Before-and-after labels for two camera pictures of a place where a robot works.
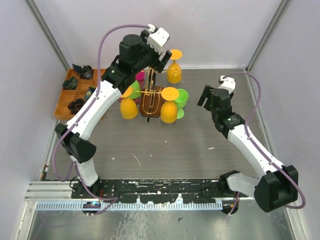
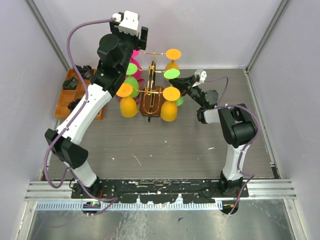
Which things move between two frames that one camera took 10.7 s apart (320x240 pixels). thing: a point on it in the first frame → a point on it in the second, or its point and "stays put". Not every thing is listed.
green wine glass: (181, 102) → (173, 73)
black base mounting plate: (153, 191) stays put
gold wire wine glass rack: (150, 96) stays put
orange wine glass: (168, 109) stays put
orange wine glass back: (128, 107) stays put
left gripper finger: (166, 58) → (143, 39)
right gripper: (206, 93) → (185, 84)
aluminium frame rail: (58, 196) stays put
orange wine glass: (174, 70) stays put
